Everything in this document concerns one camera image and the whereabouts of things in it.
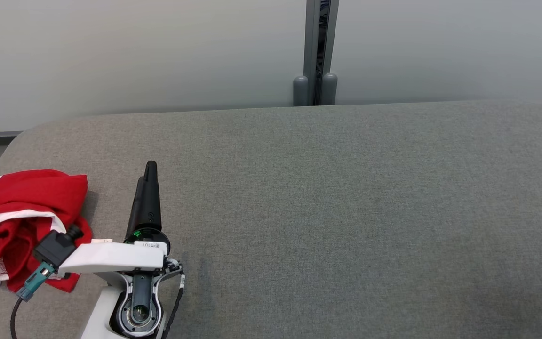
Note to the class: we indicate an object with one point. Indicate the grey metal partition post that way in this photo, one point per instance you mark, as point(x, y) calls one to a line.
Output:
point(309, 42)

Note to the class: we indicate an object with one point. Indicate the grey cylinder post foot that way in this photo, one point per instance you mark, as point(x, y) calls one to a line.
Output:
point(300, 92)
point(330, 89)

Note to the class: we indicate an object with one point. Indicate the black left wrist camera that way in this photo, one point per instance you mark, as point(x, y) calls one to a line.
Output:
point(53, 248)

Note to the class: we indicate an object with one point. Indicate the teal left camera connector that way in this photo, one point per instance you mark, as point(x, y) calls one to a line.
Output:
point(35, 281)

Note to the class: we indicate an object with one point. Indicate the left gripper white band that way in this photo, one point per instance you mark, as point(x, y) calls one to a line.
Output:
point(111, 258)

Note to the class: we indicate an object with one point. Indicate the grey fabric sofa cushion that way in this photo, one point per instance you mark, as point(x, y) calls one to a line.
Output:
point(346, 212)

